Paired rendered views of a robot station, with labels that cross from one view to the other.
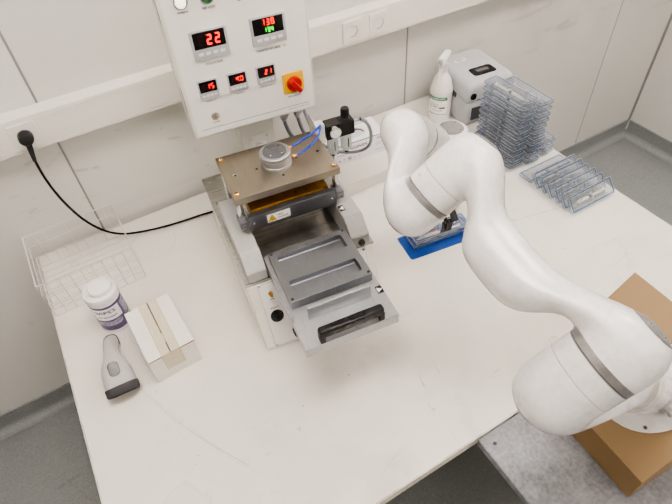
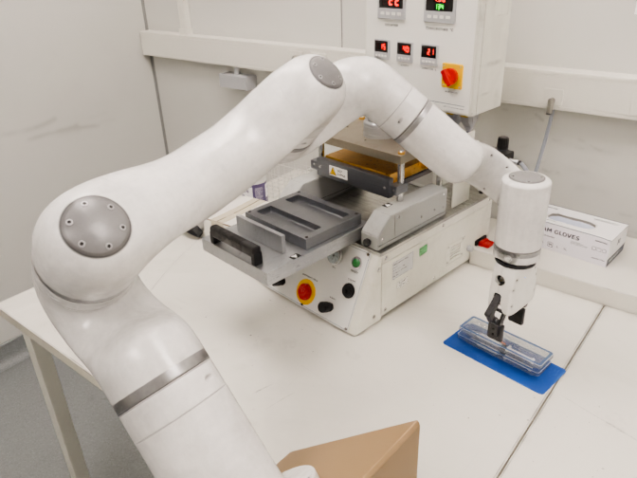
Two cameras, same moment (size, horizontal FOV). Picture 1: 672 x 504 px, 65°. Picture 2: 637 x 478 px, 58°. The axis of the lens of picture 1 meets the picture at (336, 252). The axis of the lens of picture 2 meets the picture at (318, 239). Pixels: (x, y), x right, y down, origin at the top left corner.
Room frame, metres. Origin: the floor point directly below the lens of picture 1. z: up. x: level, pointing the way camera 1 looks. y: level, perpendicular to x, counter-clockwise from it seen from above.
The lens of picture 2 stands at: (0.40, -1.03, 1.52)
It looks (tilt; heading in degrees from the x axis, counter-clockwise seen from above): 27 degrees down; 67
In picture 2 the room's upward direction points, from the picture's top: 2 degrees counter-clockwise
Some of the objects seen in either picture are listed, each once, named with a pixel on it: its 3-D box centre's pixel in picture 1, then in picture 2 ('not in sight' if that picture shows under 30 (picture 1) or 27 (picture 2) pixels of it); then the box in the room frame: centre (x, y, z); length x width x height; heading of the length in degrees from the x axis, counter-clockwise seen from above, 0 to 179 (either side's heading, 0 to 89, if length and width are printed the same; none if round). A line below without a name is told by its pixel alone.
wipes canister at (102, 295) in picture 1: (107, 304); (254, 190); (0.89, 0.62, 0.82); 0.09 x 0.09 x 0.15
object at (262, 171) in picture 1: (281, 162); (394, 143); (1.10, 0.12, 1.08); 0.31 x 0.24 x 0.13; 110
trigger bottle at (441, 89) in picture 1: (441, 87); not in sight; (1.68, -0.42, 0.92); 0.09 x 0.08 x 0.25; 149
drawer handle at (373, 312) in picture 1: (351, 323); (234, 244); (0.65, -0.02, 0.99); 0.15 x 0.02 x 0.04; 110
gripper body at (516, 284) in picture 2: not in sight; (512, 279); (1.11, -0.31, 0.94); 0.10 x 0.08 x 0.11; 19
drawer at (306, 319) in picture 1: (327, 283); (286, 229); (0.78, 0.03, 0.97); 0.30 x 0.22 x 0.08; 20
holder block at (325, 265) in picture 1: (319, 266); (302, 217); (0.82, 0.04, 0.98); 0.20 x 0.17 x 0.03; 110
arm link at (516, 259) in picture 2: not in sight; (516, 250); (1.11, -0.31, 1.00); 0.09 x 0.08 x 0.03; 19
